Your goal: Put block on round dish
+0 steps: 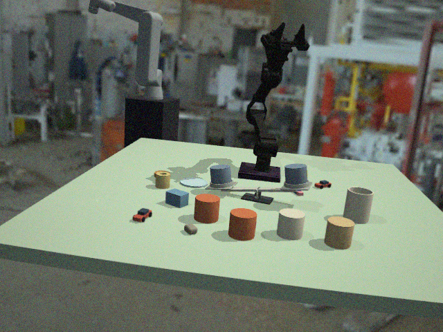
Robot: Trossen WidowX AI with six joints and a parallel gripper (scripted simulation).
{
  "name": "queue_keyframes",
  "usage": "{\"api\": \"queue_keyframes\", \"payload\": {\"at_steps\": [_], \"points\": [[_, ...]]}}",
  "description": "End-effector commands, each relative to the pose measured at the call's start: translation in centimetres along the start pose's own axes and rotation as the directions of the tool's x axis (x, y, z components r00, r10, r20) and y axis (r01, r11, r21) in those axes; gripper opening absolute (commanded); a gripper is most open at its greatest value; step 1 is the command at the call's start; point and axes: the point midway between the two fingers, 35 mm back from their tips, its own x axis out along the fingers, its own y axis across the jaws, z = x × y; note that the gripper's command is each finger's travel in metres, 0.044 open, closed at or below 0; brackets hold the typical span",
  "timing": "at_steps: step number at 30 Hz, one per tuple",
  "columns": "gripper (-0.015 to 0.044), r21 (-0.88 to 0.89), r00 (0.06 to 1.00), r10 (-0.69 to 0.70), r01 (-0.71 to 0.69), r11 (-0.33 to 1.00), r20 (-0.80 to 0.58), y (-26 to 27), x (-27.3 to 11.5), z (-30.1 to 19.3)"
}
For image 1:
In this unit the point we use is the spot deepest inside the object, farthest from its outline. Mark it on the brown cylinder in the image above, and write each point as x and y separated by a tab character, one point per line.
206	208
339	232
242	224

